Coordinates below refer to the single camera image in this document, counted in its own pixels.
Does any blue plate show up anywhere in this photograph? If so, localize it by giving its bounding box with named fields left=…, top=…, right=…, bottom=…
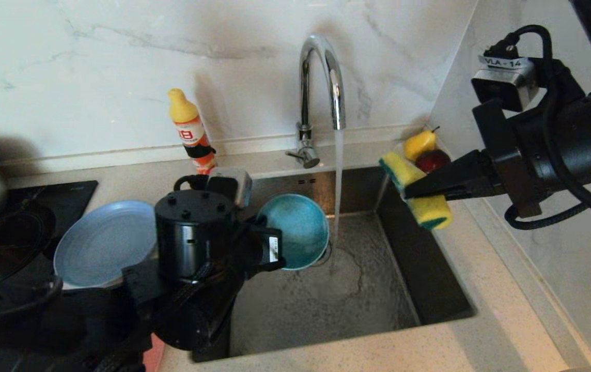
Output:
left=54, top=200, right=158, bottom=290

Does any large pink plate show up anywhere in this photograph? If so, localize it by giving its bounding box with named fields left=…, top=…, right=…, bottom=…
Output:
left=143, top=333, right=166, bottom=372

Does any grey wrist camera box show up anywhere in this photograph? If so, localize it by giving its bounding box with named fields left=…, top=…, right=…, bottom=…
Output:
left=471, top=54, right=540, bottom=112
left=207, top=166, right=253, bottom=208

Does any yellow fish-shaped sponge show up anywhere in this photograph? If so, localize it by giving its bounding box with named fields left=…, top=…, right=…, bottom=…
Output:
left=379, top=151, right=453, bottom=231

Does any dark red apple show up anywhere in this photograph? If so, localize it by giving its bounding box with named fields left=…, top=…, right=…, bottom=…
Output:
left=415, top=150, right=452, bottom=174

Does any black induction cooktop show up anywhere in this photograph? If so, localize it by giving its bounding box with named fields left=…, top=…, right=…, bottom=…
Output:
left=0, top=180, right=99, bottom=282

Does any yellow-capped dish soap bottle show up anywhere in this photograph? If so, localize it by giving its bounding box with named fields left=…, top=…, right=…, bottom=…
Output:
left=167, top=88, right=217, bottom=175

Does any small white fruit dish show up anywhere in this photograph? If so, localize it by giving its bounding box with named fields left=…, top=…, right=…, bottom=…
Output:
left=392, top=142, right=454, bottom=199

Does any yellow pear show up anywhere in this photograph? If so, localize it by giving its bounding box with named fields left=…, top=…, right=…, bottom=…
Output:
left=403, top=127, right=440, bottom=162

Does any teal bowl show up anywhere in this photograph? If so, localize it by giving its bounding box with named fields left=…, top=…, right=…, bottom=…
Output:
left=257, top=194, right=330, bottom=271

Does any running tap water stream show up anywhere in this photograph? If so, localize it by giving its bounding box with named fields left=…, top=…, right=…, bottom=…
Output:
left=333, top=129, right=346, bottom=243

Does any stainless steel sink basin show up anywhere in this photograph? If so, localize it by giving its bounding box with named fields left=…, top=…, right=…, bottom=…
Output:
left=192, top=165, right=477, bottom=362

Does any chrome gooseneck faucet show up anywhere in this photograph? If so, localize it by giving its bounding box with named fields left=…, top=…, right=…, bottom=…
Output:
left=285, top=34, right=347, bottom=169

